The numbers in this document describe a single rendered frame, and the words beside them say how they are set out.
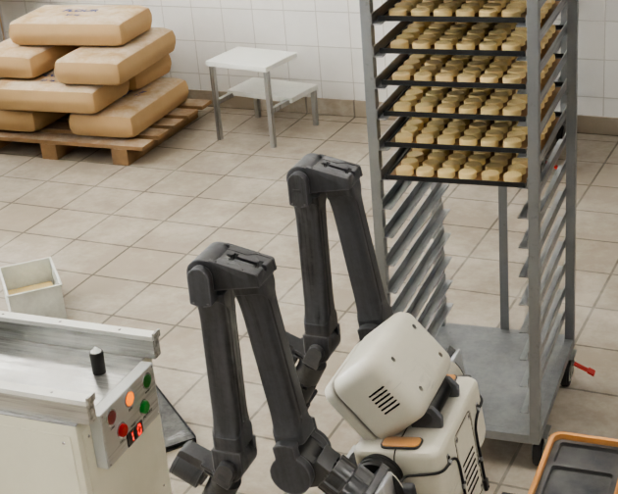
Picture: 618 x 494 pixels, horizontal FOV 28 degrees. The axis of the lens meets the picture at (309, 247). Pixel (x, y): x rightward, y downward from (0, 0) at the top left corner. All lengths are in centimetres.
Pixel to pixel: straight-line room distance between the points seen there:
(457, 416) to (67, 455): 92
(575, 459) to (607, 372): 206
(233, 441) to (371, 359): 28
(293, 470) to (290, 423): 8
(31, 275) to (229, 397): 319
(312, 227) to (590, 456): 68
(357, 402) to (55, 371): 95
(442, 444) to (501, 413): 169
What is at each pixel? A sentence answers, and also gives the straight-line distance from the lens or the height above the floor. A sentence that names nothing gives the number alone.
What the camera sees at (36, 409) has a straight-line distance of 276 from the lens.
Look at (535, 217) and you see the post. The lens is 344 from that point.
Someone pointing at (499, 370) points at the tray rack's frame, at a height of 15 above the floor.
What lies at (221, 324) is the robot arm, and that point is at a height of 128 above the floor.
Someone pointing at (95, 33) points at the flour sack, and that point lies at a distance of 674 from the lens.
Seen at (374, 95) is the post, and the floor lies 120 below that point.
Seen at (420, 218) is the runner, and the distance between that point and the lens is 392.
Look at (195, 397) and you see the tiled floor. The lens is 437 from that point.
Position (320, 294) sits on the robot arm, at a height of 112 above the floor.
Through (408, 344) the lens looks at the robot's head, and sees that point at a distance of 224.
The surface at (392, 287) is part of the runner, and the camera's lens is 368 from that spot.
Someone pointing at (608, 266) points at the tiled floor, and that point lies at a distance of 515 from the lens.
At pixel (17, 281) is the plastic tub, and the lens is 527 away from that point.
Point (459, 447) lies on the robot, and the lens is 228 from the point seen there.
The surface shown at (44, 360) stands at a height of 84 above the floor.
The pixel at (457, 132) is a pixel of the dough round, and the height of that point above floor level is 106.
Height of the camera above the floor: 224
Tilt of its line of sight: 24 degrees down
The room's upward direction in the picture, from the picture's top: 5 degrees counter-clockwise
